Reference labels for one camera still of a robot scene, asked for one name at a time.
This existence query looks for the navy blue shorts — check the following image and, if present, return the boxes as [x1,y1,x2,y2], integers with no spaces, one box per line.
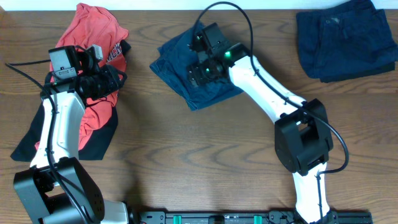
[150,29,243,111]

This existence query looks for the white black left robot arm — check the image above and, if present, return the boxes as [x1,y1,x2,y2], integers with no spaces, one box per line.
[14,65,129,223]

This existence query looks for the folded navy shorts stack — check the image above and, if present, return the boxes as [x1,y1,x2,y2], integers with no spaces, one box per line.
[296,0,397,83]

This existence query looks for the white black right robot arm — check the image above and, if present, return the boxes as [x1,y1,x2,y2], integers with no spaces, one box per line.
[187,44,333,223]

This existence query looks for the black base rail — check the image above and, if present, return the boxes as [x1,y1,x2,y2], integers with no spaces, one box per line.
[128,210,373,224]

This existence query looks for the black garment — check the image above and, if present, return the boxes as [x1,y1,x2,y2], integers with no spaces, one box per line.
[11,45,127,167]

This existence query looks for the red t-shirt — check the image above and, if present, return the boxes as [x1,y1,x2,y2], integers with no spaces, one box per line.
[34,2,130,152]

